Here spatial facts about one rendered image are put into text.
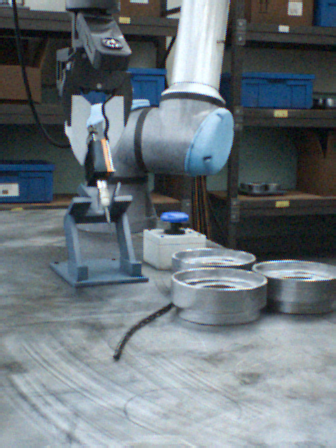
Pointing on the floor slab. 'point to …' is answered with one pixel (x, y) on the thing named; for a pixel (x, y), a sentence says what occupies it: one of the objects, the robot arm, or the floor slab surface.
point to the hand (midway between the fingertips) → (96, 155)
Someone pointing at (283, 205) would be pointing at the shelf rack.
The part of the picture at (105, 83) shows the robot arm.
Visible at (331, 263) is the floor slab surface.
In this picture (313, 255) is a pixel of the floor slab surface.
